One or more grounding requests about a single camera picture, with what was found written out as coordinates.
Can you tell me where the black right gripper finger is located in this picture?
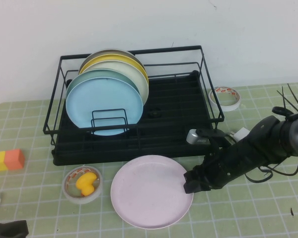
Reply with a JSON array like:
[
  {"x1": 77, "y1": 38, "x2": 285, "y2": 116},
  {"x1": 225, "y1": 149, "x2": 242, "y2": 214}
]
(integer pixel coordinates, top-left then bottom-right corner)
[
  {"x1": 183, "y1": 170, "x2": 207, "y2": 183},
  {"x1": 184, "y1": 180, "x2": 212, "y2": 194}
]

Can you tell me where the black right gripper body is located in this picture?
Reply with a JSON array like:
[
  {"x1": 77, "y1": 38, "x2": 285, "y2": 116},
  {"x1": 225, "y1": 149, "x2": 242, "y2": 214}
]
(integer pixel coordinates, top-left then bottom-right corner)
[{"x1": 192, "y1": 141, "x2": 254, "y2": 190}]

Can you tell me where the pink round plate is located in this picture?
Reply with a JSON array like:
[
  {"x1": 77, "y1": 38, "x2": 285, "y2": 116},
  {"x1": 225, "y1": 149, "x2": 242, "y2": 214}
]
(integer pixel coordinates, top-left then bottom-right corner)
[{"x1": 110, "y1": 155, "x2": 194, "y2": 223}]

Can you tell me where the pale green round plate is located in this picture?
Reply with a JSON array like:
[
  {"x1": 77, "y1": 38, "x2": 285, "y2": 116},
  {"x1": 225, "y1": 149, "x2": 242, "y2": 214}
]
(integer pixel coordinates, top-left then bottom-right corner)
[{"x1": 78, "y1": 60, "x2": 149, "y2": 105}]

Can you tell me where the light blue round plate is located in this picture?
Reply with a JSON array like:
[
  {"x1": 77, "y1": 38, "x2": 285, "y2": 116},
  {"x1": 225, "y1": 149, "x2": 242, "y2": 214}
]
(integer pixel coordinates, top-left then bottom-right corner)
[{"x1": 65, "y1": 76, "x2": 144, "y2": 136}]

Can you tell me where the teal green round plate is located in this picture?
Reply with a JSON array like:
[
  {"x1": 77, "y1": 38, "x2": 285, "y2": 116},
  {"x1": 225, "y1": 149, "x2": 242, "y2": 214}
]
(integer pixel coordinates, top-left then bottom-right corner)
[{"x1": 66, "y1": 68, "x2": 140, "y2": 100}]

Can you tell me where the yellow round plate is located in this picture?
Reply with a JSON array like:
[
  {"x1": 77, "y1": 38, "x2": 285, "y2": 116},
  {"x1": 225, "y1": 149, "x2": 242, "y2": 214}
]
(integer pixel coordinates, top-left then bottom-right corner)
[{"x1": 78, "y1": 54, "x2": 149, "y2": 77}]

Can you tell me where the grey beige round plate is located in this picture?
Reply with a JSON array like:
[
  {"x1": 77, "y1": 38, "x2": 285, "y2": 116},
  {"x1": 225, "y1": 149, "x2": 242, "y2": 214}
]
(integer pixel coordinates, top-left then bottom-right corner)
[{"x1": 78, "y1": 48, "x2": 145, "y2": 71}]

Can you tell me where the white usb charger plug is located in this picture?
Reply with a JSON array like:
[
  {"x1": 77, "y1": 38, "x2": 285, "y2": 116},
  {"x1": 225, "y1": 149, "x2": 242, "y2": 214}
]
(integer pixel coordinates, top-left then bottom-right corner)
[{"x1": 229, "y1": 127, "x2": 250, "y2": 141}]

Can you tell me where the green checked tablecloth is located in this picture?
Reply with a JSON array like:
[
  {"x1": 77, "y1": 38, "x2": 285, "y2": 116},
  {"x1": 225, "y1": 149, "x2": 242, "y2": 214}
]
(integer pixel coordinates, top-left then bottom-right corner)
[{"x1": 0, "y1": 81, "x2": 298, "y2": 238}]

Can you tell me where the black plastic drip tray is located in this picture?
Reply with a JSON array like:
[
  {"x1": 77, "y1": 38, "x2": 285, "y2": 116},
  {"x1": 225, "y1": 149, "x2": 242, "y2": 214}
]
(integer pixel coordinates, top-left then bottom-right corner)
[{"x1": 52, "y1": 70, "x2": 221, "y2": 166}]

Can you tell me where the white tape roll orange print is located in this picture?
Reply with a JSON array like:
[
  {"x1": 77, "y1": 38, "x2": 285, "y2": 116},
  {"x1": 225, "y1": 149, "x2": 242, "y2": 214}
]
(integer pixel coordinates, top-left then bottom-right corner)
[
  {"x1": 208, "y1": 86, "x2": 242, "y2": 112},
  {"x1": 63, "y1": 165, "x2": 104, "y2": 204}
]

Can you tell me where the yellow rubber duck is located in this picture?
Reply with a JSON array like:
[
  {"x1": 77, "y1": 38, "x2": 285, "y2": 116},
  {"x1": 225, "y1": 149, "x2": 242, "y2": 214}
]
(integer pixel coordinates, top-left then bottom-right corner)
[{"x1": 75, "y1": 173, "x2": 98, "y2": 196}]

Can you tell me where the orange cube block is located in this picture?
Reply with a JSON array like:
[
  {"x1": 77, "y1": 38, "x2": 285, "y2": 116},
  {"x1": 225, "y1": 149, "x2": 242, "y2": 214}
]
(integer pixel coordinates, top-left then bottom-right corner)
[{"x1": 3, "y1": 148, "x2": 25, "y2": 171}]

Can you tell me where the black right camera mount bracket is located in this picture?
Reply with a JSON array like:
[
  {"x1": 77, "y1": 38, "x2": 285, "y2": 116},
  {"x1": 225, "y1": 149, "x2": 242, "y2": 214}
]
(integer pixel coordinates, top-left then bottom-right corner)
[{"x1": 195, "y1": 128, "x2": 236, "y2": 156}]

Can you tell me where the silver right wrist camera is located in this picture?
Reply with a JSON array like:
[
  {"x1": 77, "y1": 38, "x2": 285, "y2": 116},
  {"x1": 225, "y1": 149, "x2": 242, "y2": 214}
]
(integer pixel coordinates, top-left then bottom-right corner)
[{"x1": 186, "y1": 128, "x2": 211, "y2": 146}]

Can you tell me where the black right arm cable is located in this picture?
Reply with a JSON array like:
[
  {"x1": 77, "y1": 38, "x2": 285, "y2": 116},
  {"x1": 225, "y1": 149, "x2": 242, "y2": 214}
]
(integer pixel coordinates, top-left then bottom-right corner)
[{"x1": 244, "y1": 153, "x2": 298, "y2": 184}]

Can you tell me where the black wire dish rack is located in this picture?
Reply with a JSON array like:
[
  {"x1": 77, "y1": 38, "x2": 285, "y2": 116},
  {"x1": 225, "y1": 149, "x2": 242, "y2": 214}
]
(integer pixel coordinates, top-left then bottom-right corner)
[{"x1": 42, "y1": 45, "x2": 225, "y2": 152}]

